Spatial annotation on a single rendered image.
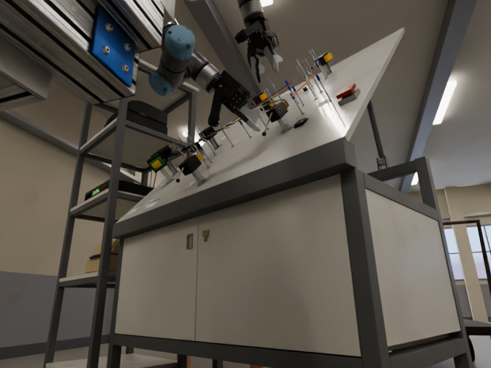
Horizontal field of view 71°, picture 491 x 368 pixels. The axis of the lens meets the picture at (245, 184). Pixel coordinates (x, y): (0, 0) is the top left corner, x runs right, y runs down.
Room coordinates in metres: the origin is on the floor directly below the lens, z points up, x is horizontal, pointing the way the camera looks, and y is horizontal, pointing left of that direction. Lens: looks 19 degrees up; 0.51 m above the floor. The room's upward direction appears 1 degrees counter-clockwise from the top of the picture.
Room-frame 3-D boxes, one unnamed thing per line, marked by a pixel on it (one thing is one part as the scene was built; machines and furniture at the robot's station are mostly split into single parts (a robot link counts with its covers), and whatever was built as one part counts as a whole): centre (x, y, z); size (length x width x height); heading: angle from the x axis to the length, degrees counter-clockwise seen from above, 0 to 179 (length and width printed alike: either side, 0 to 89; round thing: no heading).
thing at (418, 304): (1.37, -0.05, 0.60); 1.17 x 0.58 x 0.40; 45
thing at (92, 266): (1.83, 0.65, 0.76); 0.30 x 0.21 x 0.20; 139
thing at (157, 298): (1.35, 0.35, 0.60); 0.55 x 0.02 x 0.39; 45
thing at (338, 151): (1.14, 0.17, 0.83); 1.18 x 0.05 x 0.06; 45
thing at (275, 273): (0.96, -0.03, 0.60); 0.55 x 0.03 x 0.39; 45
